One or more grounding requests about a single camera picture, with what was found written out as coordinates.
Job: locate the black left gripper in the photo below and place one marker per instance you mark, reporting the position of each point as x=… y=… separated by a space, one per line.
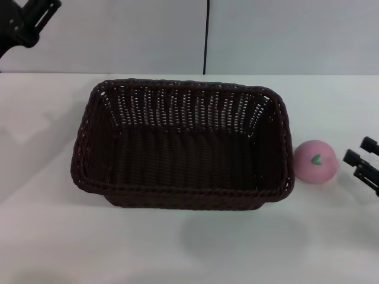
x=12 y=23

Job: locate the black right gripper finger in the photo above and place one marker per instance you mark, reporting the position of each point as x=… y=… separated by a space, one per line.
x=359 y=161
x=370 y=145

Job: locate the dark brown woven basket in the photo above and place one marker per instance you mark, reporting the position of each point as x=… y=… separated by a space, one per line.
x=183 y=159

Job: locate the pink toy peach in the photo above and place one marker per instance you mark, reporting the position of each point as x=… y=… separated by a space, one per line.
x=315 y=162

